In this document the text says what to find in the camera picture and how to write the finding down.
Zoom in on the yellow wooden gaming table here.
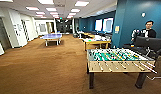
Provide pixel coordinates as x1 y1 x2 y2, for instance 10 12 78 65
83 38 112 52

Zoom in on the bright office window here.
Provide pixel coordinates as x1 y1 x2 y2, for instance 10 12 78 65
94 18 103 32
102 17 114 33

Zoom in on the blue ping pong table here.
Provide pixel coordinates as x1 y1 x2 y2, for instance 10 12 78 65
40 33 63 47

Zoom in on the green foosball table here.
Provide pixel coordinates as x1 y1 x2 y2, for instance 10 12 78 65
86 48 158 90

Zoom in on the rectangular ceiling light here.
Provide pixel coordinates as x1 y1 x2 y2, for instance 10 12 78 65
45 7 58 12
74 0 90 7
70 8 81 13
25 6 40 12
37 0 55 5

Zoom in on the person in dark top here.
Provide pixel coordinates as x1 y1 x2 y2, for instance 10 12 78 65
139 19 158 39

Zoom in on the yellow wall sign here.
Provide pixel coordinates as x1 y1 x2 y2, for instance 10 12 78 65
114 25 121 34

